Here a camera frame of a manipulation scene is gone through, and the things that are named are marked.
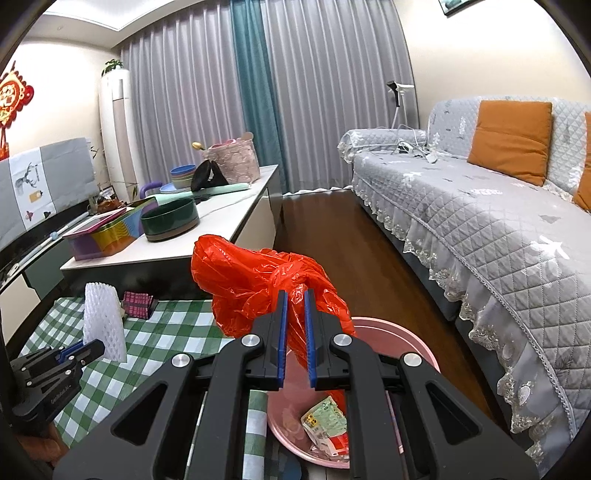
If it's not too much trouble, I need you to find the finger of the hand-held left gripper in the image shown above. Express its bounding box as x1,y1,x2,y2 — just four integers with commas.
11,339,106,370
21,361,85,394

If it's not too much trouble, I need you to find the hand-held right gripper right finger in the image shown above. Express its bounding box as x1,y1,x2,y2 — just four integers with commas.
305,288,539,480

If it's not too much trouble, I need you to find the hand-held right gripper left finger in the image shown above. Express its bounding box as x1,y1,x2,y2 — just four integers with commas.
53,291,290,480

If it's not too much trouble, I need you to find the white foam fruit net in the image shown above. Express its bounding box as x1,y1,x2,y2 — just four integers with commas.
83,281,127,363

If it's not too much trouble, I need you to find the pink plastic basin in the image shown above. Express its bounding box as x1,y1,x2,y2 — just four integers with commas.
267,316,440,469

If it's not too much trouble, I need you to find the red plastic bag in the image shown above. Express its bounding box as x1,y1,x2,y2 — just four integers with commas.
191,234,356,409

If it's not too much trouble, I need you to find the pink patterned small packet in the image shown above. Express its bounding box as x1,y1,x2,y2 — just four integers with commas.
122,291,154,320

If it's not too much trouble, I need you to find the green and yellow packet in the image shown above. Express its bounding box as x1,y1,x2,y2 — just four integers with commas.
301,398,347,437

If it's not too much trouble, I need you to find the dark television cabinet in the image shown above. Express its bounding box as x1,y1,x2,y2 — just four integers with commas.
0,212,88,324

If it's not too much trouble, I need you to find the green checked tablecloth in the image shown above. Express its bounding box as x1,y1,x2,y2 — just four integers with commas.
21,295,269,462

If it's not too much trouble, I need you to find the colourful rectangular tin box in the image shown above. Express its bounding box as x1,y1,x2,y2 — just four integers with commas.
62,207,148,261

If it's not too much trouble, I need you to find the white topped coffee table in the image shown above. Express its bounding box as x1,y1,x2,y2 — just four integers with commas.
60,164,284,301

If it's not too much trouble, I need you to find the dark green round bowl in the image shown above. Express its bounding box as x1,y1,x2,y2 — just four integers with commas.
140,198,200,243

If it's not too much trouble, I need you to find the brown tabletop ornament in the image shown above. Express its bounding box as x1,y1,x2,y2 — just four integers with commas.
90,185,126,214

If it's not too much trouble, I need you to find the mint green rolled mat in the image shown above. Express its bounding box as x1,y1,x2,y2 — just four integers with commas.
154,182,252,204

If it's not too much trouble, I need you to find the grey cloth covered television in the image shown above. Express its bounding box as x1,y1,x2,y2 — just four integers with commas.
0,136,100,259

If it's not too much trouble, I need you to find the black fabric item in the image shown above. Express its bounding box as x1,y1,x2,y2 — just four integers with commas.
191,159,229,192

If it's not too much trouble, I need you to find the pink woven basket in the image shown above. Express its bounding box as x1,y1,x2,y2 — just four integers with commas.
203,131,262,185

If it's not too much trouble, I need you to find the stack of coloured bowls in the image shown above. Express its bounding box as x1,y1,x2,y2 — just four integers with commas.
170,164,197,190

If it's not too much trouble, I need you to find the sofa with grey quilted cover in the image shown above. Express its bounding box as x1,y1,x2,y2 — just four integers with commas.
337,97,591,467

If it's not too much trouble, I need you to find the white standing air conditioner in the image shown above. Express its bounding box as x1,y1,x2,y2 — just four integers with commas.
99,69,148,204

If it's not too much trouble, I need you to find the teal curtain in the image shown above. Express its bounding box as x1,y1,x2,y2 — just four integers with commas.
230,0,289,195

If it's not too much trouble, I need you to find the grey curtain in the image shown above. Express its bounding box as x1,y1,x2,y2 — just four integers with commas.
261,0,416,192
117,4,252,204

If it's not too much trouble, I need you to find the white floor lamp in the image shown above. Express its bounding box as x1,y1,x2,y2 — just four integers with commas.
387,80,416,132

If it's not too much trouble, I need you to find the orange cushion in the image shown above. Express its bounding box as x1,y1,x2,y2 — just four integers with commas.
573,150,591,213
467,99,553,186

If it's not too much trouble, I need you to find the white charger with cables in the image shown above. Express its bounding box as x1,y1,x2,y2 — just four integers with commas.
376,124,440,164

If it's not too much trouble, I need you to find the red knot wall decoration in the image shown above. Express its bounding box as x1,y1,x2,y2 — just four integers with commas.
0,62,35,160

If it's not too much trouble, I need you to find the framed wall picture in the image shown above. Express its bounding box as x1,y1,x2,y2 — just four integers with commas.
438,0,482,17

